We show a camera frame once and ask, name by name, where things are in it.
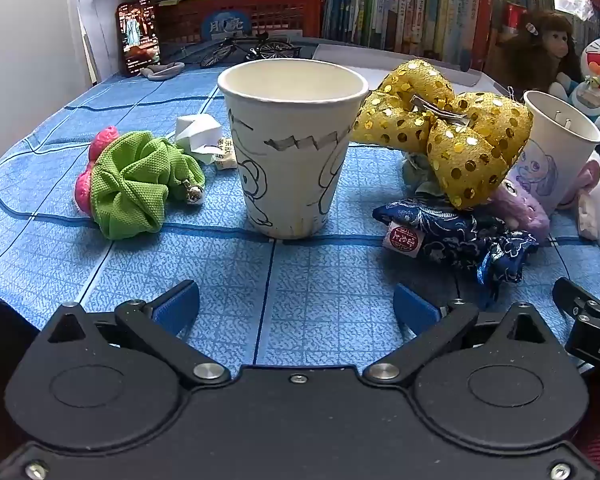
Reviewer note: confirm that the white cardboard box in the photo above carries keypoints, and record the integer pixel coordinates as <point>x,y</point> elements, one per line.
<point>380,57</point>

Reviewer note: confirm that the brown haired doll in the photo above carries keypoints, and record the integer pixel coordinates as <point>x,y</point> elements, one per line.
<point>535,55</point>

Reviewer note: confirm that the smartphone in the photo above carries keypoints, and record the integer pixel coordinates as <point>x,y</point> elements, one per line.
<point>139,35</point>

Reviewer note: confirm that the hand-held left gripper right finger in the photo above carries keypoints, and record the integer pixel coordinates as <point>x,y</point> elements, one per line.
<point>415,307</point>

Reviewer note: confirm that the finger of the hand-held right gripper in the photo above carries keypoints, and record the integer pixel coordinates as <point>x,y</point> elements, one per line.
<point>572,299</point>

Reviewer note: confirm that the clear plastic bag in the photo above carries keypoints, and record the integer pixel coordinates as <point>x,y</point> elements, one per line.
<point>575,7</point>

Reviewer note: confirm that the white paper sheet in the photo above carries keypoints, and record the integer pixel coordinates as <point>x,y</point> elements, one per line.
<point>97,30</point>

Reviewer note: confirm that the red can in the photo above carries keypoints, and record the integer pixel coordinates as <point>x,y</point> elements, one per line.
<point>514,17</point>

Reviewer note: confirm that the blue checked tablecloth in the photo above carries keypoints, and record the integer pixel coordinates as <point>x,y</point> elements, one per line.
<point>130,270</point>

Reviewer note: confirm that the mint floral scrunchie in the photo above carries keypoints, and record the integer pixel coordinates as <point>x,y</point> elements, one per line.
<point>422,175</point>

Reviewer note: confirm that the white candy wrapper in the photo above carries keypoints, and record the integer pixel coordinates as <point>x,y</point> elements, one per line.
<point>226,155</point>

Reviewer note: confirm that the pink white sock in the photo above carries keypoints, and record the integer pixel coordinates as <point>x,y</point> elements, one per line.
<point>585,180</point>

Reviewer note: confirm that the green pink scrunchie with bell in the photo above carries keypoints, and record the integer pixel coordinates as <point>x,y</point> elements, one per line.
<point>130,190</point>

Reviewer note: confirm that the large red plastic basket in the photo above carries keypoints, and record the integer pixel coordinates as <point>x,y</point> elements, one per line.
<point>190,20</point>

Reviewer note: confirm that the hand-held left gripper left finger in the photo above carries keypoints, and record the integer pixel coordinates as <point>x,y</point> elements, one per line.
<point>177,306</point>

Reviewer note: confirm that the gold sequin bow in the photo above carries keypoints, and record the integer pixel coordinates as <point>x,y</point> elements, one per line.
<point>460,150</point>

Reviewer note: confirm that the blue brocade bow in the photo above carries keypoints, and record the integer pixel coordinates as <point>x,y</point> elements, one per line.
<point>445,232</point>

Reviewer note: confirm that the small paper cup purple drawing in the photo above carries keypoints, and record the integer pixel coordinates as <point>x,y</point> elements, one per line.
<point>550,160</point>

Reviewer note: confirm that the purple plush toy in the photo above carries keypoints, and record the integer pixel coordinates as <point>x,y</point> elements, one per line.
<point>527,210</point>

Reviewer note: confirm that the white folded paper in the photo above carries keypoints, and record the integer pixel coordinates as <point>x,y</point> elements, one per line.
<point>197,132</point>

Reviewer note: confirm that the large paper cup outline drawing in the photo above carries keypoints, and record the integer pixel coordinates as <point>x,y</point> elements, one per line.
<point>290,185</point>

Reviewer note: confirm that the miniature black bicycle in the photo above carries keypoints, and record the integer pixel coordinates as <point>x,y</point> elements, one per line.
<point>275,50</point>

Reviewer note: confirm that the row of upright books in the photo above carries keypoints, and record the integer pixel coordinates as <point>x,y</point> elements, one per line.
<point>420,5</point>

